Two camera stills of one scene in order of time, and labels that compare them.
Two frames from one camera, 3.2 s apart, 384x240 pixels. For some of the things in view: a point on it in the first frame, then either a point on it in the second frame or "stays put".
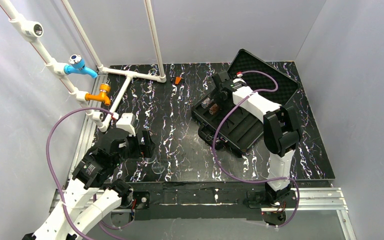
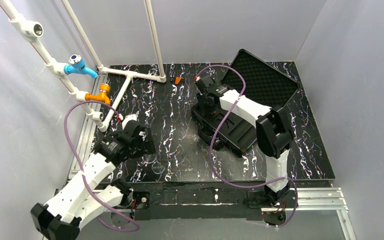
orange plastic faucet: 104,89 stays put
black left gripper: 142,145 stays put
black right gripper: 223,88 -> 204,84
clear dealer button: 158,168 stays put
